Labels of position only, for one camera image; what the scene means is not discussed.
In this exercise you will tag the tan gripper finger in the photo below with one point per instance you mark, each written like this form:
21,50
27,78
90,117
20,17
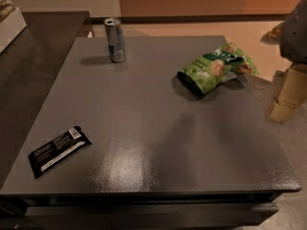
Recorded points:
292,93
273,36

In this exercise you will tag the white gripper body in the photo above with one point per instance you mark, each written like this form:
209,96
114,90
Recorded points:
295,37

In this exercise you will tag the black snack bar wrapper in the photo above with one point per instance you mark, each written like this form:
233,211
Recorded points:
47,156

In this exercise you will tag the snack bag on box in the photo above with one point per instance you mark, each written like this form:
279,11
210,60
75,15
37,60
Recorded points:
6,8

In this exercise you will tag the white box on counter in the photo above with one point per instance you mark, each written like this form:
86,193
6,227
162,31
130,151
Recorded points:
10,28

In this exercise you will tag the green rice chip bag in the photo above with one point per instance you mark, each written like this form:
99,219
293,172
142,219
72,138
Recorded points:
210,70

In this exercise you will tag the silver blue redbull can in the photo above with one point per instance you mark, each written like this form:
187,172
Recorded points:
115,39

